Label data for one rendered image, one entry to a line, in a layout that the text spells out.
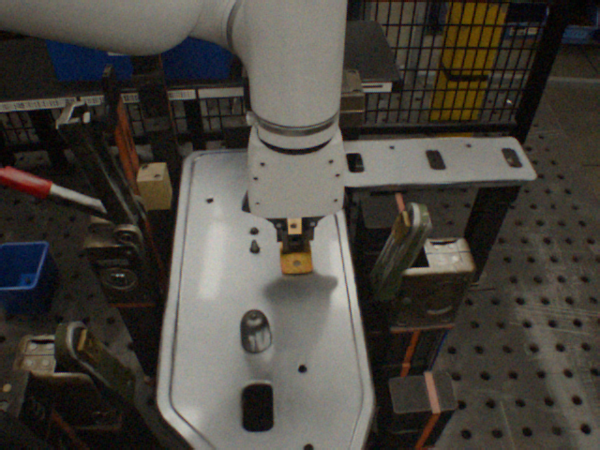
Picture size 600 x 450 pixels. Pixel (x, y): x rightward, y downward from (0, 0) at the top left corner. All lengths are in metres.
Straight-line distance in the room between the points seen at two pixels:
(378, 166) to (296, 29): 0.38
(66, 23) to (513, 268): 0.93
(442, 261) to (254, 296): 0.21
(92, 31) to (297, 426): 0.39
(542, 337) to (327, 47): 0.72
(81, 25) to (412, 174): 0.54
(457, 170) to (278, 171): 0.34
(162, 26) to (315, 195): 0.27
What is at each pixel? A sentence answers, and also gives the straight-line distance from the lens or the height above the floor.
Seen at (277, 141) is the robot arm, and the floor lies 1.20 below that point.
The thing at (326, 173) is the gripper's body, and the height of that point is 1.14.
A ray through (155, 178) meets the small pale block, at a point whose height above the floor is 1.06.
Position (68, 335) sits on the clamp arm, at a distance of 0.49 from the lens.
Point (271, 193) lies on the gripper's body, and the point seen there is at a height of 1.12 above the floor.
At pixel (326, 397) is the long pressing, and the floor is 1.00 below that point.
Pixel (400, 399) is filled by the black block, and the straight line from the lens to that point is 0.56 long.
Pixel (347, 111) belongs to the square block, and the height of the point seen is 1.03.
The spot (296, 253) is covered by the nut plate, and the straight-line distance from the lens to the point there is 0.63.
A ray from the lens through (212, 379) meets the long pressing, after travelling 0.56.
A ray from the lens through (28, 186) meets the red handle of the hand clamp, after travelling 0.61.
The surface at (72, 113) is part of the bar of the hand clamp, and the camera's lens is 0.54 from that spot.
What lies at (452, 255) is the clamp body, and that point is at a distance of 0.61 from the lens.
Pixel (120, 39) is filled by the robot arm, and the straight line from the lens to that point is 0.34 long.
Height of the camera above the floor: 1.50
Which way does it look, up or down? 47 degrees down
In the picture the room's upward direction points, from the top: straight up
